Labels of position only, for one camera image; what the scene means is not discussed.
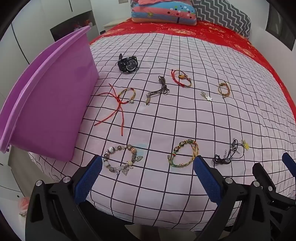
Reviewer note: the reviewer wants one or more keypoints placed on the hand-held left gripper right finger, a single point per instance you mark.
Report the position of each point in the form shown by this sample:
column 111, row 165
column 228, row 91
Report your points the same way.
column 208, row 180

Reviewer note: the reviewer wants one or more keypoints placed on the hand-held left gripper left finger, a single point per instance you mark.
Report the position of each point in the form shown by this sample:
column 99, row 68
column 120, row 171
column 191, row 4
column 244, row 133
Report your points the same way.
column 89, row 178

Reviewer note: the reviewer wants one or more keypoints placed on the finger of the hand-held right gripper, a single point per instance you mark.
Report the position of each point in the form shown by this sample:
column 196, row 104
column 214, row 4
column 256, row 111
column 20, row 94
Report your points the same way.
column 288, row 161
column 262, row 172

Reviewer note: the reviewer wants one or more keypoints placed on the white flower charm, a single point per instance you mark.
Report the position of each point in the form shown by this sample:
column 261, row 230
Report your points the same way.
column 209, row 98

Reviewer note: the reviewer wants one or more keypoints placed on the purple plastic basin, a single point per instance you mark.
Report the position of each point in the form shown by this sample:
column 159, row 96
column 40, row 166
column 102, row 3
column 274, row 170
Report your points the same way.
column 50, row 104

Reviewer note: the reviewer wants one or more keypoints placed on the black wristwatch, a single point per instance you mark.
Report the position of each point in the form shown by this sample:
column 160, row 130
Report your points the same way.
column 129, row 64

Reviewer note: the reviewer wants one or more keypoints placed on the orange plastic bag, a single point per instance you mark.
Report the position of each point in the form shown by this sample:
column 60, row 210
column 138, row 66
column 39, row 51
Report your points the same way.
column 23, row 205

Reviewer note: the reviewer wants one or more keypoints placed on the red patterned bed sheet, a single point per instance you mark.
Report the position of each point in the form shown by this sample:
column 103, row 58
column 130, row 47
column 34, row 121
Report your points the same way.
column 231, row 37

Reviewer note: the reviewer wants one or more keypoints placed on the beige nightstand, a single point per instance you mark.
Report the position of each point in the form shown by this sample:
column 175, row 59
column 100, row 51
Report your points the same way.
column 113, row 25

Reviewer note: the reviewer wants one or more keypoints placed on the grey zigzag pillow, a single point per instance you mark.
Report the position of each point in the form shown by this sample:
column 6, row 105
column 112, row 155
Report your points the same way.
column 222, row 16

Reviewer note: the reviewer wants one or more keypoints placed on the white wardrobe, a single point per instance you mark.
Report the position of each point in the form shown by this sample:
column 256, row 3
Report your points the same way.
column 34, row 18

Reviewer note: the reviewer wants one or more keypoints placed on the colourful striped pillow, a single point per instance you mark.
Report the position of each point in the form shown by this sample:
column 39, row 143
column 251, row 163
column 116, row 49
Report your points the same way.
column 161, row 14

